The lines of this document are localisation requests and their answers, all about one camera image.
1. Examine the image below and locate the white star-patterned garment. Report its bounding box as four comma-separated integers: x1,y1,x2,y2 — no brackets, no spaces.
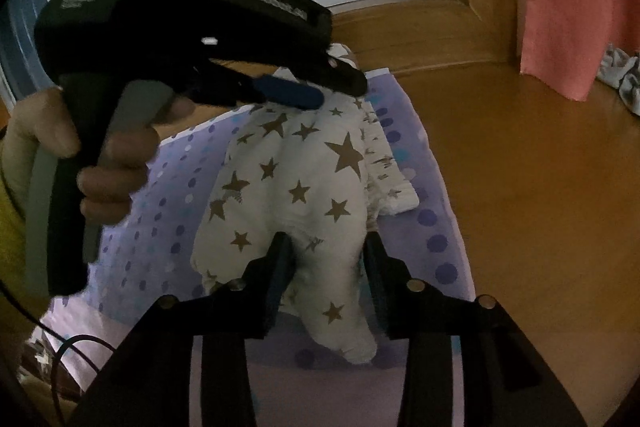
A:
191,89,419,365

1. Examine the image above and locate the crumpled patterned clothes pile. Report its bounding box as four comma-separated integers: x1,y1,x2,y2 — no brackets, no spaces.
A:
596,43,640,117

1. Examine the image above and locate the person's left hand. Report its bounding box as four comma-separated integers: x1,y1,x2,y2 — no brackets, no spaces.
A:
0,85,196,228

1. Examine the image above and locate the purple dotted bed sheet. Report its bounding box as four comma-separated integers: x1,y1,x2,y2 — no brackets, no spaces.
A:
43,69,475,426

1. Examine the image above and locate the black cable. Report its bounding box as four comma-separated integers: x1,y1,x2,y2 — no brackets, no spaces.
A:
0,278,120,427

